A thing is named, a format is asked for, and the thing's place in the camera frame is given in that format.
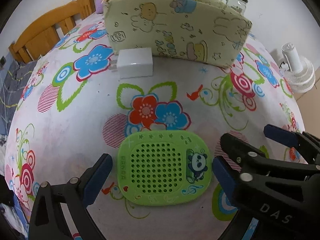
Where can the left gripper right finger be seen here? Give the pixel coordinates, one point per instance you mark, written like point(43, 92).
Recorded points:
point(241, 225)

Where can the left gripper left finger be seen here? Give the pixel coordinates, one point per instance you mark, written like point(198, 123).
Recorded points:
point(82, 192)

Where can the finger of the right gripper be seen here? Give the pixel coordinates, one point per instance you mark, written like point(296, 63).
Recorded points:
point(243, 154)
point(282, 136)

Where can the green panda case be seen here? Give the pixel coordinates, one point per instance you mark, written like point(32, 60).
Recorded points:
point(159, 168)

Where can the white power adapter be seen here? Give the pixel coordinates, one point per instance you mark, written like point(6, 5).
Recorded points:
point(132, 63)

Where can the beige wooden door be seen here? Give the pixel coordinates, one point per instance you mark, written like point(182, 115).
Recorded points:
point(309, 107)

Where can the white floor fan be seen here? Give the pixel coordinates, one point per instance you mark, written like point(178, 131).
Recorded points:
point(296, 69)

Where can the floral tablecloth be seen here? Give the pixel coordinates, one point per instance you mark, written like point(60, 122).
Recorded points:
point(74, 108)

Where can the grey plaid bedding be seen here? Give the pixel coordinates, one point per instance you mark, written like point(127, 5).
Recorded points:
point(13, 81)

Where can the patterned fabric storage box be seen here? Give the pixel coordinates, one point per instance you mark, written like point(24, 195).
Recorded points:
point(206, 31)

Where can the wooden bed headboard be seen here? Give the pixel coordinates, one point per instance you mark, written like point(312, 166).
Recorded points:
point(41, 36)

